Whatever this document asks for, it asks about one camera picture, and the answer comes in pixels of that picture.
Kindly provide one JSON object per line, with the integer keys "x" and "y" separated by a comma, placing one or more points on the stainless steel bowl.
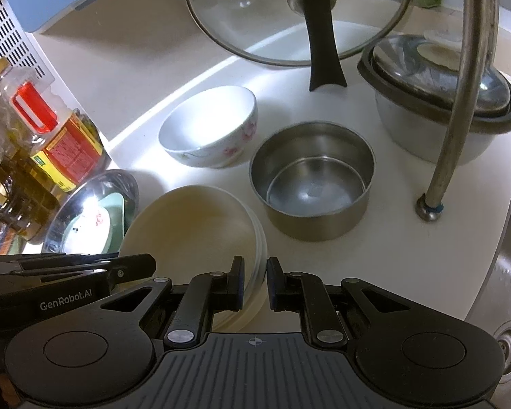
{"x": 315, "y": 179}

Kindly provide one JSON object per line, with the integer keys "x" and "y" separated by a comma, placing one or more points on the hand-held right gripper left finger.
{"x": 237, "y": 289}

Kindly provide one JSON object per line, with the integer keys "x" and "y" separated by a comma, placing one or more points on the cream plastic bowl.
{"x": 187, "y": 230}

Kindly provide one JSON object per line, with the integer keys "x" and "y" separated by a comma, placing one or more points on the white perforated vent panel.
{"x": 8, "y": 38}

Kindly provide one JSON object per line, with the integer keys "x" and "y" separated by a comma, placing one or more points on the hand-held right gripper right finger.
{"x": 276, "y": 289}

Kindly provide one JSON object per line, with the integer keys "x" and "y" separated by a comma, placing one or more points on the stainless steel plate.
{"x": 81, "y": 204}

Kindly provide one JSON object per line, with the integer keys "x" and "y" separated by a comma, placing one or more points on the white floral ceramic bowl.
{"x": 208, "y": 123}

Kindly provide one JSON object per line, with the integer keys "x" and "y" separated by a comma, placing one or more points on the colourful striped bowl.
{"x": 2, "y": 240}

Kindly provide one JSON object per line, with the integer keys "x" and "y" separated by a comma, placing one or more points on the stainless steel sink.
{"x": 506, "y": 264}

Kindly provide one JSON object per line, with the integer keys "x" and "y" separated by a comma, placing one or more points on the metal dish rack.
{"x": 468, "y": 72}

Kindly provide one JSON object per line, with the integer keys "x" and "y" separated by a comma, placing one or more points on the small floral saucer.
{"x": 89, "y": 230}

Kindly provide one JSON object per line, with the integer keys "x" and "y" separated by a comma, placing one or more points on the red label sauce bottle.
{"x": 64, "y": 149}

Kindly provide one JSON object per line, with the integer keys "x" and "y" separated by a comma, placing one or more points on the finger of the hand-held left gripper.
{"x": 59, "y": 263}
{"x": 127, "y": 266}

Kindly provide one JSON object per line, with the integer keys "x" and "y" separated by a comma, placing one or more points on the steel pot with lid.
{"x": 413, "y": 106}

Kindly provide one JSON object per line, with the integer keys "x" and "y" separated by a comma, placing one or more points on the large cooking oil bottle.
{"x": 8, "y": 196}

